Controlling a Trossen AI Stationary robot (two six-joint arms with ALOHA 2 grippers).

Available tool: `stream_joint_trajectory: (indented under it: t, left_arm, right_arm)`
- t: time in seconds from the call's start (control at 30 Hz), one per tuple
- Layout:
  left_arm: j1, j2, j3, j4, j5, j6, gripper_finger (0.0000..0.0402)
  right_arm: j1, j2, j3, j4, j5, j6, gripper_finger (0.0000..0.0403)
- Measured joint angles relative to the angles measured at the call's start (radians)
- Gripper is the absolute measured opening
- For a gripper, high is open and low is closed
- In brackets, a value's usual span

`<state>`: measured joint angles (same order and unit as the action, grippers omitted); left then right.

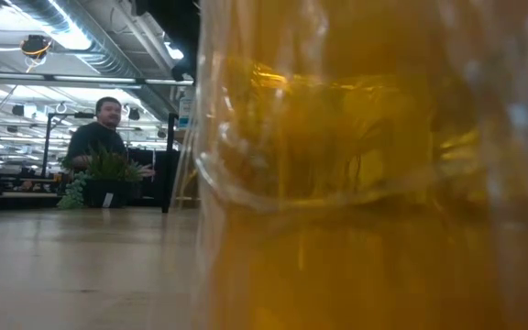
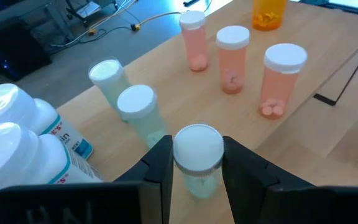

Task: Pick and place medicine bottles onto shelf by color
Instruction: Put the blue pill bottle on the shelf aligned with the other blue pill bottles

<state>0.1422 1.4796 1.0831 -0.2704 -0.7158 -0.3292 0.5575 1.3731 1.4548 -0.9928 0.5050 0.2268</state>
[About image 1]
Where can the orange pill bottle white cap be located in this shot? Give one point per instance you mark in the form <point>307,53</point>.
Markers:
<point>360,229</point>

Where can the black spotlight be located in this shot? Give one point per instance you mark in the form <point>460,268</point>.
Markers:
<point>134,113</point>

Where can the person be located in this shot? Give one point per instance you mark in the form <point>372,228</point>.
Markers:
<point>94,137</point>

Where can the black office partition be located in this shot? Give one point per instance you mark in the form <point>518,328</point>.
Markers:
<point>158,174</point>

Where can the potted succulent plant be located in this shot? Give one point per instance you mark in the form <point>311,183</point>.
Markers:
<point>108,179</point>

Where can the white plant tag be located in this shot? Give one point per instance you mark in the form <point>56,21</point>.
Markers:
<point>108,200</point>

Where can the wooden shelf black frame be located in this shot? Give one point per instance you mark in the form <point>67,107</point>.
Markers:
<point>168,174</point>

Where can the black metal rig frame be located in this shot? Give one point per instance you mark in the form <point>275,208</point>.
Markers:
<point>46,137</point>

